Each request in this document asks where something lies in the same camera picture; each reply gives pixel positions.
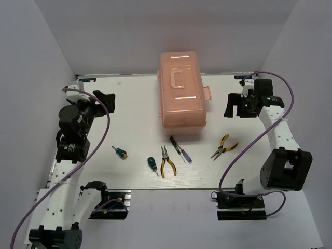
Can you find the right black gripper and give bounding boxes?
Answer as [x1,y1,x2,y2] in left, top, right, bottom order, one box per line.
[224,93,257,118]

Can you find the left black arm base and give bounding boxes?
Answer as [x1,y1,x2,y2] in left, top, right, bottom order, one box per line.
[89,190,131,220]

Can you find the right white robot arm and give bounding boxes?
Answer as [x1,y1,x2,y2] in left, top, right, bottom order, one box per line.
[224,79,313,207]

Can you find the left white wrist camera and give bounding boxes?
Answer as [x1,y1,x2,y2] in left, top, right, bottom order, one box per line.
[62,80,90,105]

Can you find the stubby green orange screwdriver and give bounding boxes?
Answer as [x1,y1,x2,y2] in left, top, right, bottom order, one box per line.
[112,146,128,159]

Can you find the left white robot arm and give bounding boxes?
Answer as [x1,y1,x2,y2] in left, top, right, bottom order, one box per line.
[29,88,116,248]

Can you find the yellow long nose pliers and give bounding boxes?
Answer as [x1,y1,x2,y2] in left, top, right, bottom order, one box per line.
[160,146,177,178]

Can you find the pink plastic toolbox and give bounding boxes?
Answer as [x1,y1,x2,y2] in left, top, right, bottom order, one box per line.
[157,51,212,135]

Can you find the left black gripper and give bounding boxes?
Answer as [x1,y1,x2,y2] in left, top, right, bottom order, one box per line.
[70,90,115,136]

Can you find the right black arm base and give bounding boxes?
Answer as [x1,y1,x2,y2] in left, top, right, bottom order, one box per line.
[211,191,267,221]

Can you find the blue handled small screwdriver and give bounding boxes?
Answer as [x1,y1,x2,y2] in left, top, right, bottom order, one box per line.
[181,149,192,163]

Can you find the black green precision screwdriver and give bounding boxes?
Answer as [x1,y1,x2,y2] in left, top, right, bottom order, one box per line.
[169,136,186,162]

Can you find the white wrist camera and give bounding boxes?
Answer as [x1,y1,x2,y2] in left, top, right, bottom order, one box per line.
[62,80,90,105]
[239,79,254,97]

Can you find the yellow black small pliers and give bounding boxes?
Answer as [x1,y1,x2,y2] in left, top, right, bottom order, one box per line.
[211,134,239,161]

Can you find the stubby dark green screwdriver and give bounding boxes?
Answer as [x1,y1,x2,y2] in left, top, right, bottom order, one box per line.
[147,157,159,176]

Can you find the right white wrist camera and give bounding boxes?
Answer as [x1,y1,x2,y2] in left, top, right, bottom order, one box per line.
[239,79,254,97]

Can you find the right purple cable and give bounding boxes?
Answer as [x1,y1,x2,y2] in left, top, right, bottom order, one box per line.
[211,71,295,218]

